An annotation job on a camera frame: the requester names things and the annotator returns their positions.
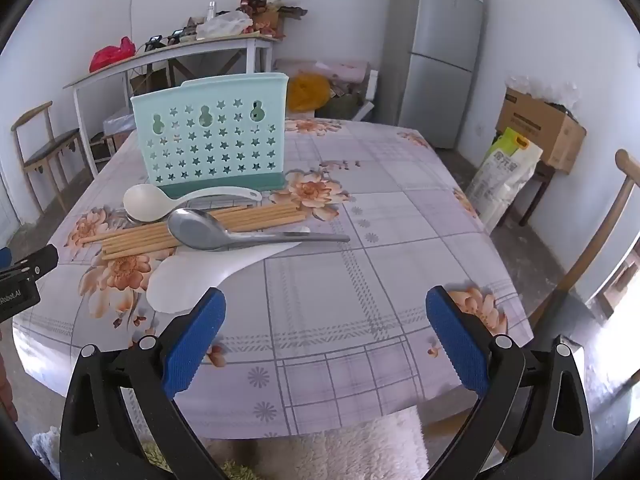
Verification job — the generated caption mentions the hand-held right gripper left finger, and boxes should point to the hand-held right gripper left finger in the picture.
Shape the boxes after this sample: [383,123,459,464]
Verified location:
[59,287,228,480]

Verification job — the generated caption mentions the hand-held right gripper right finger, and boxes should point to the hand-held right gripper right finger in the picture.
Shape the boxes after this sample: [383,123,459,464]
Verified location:
[425,285,601,480]

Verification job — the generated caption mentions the white rice paddle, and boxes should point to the white rice paddle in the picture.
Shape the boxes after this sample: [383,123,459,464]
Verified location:
[149,226,312,313]

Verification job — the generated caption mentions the pile of wooden chopsticks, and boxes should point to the pile of wooden chopsticks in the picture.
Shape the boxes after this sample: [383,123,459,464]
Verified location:
[82,202,307,261]

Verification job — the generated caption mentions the metal spoon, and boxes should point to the metal spoon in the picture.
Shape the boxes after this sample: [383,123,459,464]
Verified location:
[166,208,351,252]

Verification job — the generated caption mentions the white plastic spoon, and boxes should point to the white plastic spoon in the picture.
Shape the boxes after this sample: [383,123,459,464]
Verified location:
[122,183,262,224]

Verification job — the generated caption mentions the mint green utensil holder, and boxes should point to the mint green utensil holder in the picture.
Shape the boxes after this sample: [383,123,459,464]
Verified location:
[130,72,290,201]

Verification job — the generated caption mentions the person's left forearm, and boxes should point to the person's left forearm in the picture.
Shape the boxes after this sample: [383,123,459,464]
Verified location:
[0,330,19,422]

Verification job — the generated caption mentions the floral tablecloth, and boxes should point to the floral tablecloth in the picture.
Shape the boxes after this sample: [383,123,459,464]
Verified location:
[11,117,533,438]

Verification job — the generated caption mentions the wooden chair with dark seat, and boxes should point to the wooden chair with dark seat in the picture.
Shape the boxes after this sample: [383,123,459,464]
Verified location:
[11,100,83,216]

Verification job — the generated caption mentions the white fluffy cloth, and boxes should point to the white fluffy cloth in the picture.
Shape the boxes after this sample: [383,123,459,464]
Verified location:
[200,405,431,480]

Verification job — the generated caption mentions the white and green rice bag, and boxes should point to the white and green rice bag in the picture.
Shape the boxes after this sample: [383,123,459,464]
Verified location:
[465,127,544,233]

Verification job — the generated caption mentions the plastic covered box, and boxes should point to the plastic covered box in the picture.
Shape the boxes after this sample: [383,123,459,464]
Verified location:
[102,107,136,134]

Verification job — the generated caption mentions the dark wooden stool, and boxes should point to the dark wooden stool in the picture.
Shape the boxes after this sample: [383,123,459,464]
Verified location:
[520,160,557,227]

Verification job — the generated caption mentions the red plastic bag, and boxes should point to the red plastic bag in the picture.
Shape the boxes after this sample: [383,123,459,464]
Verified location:
[89,36,137,73]

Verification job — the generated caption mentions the large cardboard box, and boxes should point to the large cardboard box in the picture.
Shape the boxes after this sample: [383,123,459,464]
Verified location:
[495,87,587,175]

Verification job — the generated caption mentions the light wooden chair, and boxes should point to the light wooden chair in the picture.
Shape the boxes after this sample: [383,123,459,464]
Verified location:
[527,149,640,326]

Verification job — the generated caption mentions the white side table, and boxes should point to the white side table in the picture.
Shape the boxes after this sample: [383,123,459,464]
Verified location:
[62,35,275,178]

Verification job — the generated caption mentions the yellow bag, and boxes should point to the yellow bag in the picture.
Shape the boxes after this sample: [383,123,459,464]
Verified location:
[286,74,332,113]

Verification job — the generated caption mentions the white plastic bag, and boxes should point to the white plastic bag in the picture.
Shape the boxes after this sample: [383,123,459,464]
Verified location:
[196,10,255,40]

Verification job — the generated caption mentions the pink padded box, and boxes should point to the pink padded box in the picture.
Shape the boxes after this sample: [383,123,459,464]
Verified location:
[272,57,371,86]

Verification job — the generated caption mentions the grey refrigerator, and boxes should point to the grey refrigerator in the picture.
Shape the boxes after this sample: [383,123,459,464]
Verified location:
[381,0,487,150]

